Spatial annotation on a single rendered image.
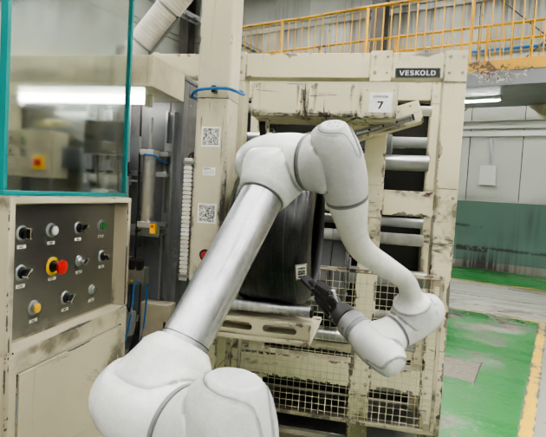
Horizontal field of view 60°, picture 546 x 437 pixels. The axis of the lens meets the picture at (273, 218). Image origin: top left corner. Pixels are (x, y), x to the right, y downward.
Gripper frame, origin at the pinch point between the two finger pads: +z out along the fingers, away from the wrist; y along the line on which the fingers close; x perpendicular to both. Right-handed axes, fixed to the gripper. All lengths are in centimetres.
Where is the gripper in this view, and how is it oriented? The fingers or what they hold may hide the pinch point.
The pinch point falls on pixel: (309, 283)
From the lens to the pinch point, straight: 158.2
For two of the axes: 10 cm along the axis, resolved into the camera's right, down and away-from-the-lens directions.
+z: -5.0, -4.4, 7.5
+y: 0.6, 8.4, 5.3
